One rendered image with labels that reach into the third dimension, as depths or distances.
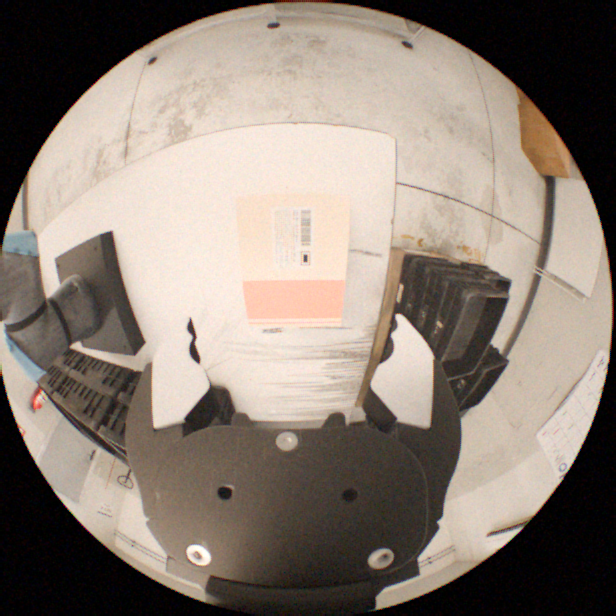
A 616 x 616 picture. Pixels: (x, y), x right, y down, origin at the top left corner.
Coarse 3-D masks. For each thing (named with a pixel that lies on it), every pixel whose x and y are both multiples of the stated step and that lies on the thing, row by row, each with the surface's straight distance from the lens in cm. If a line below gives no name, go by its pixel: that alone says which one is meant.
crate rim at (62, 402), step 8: (56, 392) 80; (56, 400) 77; (64, 400) 73; (72, 408) 68; (80, 416) 63; (88, 416) 61; (88, 424) 59; (96, 424) 58; (96, 432) 58; (104, 448) 99; (128, 464) 97
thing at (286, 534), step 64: (192, 448) 6; (256, 448) 6; (320, 448) 6; (384, 448) 6; (192, 512) 6; (256, 512) 5; (320, 512) 5; (384, 512) 6; (192, 576) 7; (256, 576) 6; (320, 576) 6; (384, 576) 6
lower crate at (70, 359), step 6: (72, 348) 96; (66, 354) 98; (72, 354) 94; (78, 354) 91; (84, 354) 87; (60, 360) 98; (66, 360) 93; (72, 360) 89; (78, 360) 87; (60, 366) 91; (66, 366) 87; (72, 366) 87; (78, 366) 87; (66, 372) 85
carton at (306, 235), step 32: (256, 224) 22; (288, 224) 21; (320, 224) 21; (256, 256) 22; (288, 256) 22; (320, 256) 22; (256, 288) 23; (288, 288) 23; (320, 288) 23; (256, 320) 25; (288, 320) 25; (320, 320) 25
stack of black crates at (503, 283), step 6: (462, 264) 124; (468, 264) 128; (474, 264) 133; (468, 270) 120; (474, 270) 117; (480, 270) 121; (486, 270) 126; (492, 270) 135; (480, 276) 114; (486, 276) 111; (492, 276) 114; (498, 276) 121; (504, 276) 137; (492, 282) 135; (498, 282) 139; (504, 282) 137; (510, 282) 135; (498, 288) 139; (504, 288) 137
